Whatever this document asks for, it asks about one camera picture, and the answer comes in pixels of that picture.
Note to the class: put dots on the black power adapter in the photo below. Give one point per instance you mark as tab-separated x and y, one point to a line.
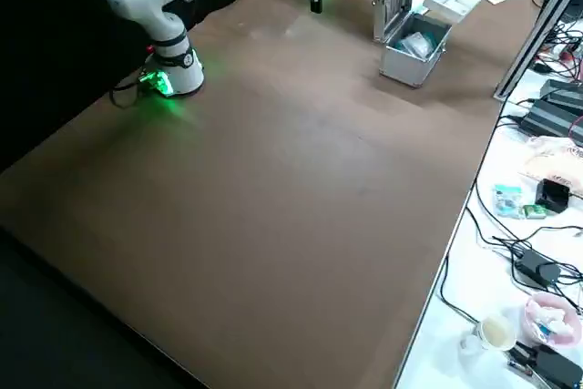
535	268

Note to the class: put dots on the aluminium first-aid case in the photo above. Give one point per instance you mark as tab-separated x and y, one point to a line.
410	70

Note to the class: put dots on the clear plastic cup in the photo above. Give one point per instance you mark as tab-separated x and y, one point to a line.
469	345

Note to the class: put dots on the silver gauze packet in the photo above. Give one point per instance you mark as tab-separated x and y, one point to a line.
414	45

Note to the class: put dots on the black power supply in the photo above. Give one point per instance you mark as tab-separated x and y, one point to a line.
560	90
551	120

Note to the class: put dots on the pink bowl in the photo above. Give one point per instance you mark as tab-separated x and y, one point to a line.
535	316

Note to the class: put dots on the small green box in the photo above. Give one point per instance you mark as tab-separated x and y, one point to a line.
534	212

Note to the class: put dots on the paper cup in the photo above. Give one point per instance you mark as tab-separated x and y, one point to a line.
497	332

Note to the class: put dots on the white partition tray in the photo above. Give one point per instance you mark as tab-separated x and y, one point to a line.
448	4

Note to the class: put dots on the flat black device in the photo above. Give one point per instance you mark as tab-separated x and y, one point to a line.
558	368

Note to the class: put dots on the beige plastic bag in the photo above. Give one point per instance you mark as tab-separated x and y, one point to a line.
555	161

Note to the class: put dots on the small black box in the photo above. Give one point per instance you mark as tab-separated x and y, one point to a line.
552	197

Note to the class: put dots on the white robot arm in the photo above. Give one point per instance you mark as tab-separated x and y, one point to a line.
136	2

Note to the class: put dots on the blue cotton ball bag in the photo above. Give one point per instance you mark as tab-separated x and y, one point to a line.
401	44

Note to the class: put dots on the aluminium frame post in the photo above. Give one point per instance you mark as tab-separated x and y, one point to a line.
524	56

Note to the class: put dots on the teal printed packet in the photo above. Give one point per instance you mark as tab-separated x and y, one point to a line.
506	200

